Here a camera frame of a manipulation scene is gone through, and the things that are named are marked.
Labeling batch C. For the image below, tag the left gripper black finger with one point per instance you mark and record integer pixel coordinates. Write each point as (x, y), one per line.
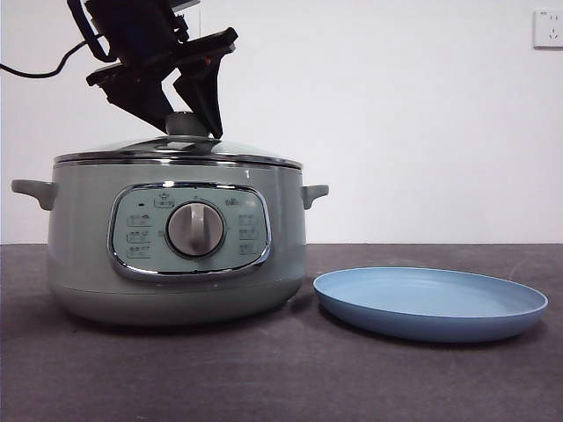
(204, 83)
(132, 90)

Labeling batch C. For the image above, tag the glass lid with green knob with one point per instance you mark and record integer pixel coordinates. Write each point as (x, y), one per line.
(184, 125)

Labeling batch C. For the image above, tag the pale green electric steamer pot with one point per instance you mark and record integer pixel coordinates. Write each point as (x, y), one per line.
(79, 220)

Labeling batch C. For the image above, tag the blue round plate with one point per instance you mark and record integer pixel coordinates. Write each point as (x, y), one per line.
(418, 299)

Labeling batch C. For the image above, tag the white wall socket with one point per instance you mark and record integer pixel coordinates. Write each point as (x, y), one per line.
(549, 29)
(196, 24)

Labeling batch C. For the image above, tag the pale grey left wrist camera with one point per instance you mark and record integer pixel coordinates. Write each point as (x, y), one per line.
(182, 3)

